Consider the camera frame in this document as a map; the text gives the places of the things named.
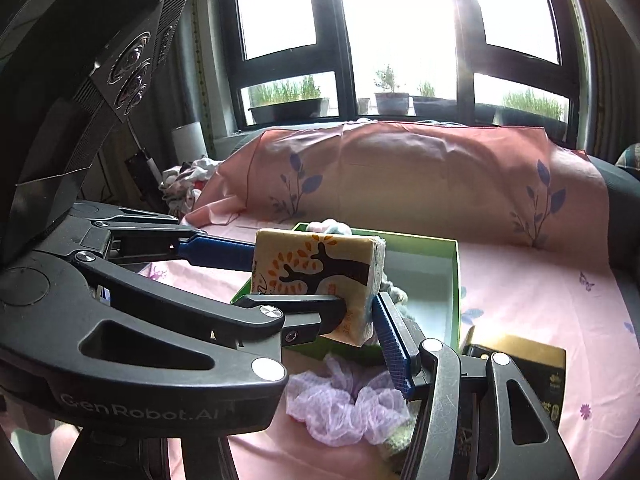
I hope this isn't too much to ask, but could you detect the purple mesh scrunchie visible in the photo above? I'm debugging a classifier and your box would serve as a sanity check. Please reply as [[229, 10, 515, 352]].
[[285, 352, 412, 446]]

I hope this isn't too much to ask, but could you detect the grey curtain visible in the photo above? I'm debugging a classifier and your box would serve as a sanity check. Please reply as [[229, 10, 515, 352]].
[[565, 0, 640, 161], [170, 0, 236, 141]]

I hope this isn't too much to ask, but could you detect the long grass planter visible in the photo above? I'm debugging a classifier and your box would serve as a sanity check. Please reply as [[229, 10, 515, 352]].
[[495, 90, 569, 127], [248, 75, 331, 124]]

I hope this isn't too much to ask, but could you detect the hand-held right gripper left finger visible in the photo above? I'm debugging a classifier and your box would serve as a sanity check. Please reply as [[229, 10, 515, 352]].
[[75, 427, 238, 480]]

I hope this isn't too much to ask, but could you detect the pink printed bed sheet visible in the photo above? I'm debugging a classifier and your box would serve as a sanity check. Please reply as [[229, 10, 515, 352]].
[[135, 120, 640, 480]]

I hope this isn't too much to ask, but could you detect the green cardboard box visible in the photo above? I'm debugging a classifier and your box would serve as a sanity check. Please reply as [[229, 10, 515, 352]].
[[230, 222, 461, 361]]

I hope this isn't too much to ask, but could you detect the dark planter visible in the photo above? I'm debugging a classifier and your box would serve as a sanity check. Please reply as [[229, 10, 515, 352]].
[[412, 82, 458, 117]]

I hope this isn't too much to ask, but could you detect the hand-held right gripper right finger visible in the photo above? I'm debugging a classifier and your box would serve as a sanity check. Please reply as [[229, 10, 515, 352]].
[[375, 290, 581, 480]]

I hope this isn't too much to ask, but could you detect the pile of clothes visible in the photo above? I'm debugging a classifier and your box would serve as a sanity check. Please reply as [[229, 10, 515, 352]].
[[160, 157, 226, 216]]

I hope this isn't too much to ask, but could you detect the black device with white handle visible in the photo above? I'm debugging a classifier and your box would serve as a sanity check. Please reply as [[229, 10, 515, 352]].
[[124, 120, 163, 196]]

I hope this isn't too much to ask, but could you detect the patterned pillow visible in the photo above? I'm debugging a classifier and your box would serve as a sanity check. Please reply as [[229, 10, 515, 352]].
[[617, 142, 640, 171]]

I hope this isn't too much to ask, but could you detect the white cylinder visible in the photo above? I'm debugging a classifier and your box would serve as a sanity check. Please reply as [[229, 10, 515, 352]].
[[172, 122, 208, 161]]

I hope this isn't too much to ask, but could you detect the white pot with small tree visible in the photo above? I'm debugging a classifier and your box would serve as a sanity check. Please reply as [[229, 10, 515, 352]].
[[374, 65, 411, 116]]

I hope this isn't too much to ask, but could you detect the black and gold box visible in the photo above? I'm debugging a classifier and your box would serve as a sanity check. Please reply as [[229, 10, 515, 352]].
[[460, 332, 568, 431]]

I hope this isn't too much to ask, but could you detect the black window frame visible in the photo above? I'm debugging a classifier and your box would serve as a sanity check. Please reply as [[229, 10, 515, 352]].
[[217, 0, 596, 128]]

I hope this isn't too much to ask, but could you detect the green waffle towel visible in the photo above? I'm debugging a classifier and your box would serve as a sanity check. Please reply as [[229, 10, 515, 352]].
[[382, 422, 417, 461]]

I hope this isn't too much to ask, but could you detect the tree print tissue pack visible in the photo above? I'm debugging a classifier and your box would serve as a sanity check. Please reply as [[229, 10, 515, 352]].
[[250, 228, 388, 348]]

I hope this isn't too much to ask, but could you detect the grey sofa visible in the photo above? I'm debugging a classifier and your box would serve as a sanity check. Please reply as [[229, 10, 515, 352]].
[[585, 152, 640, 271]]

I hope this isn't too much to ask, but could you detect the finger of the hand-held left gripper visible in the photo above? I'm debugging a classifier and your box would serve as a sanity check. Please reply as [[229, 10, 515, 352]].
[[75, 200, 257, 272], [0, 250, 349, 387]]

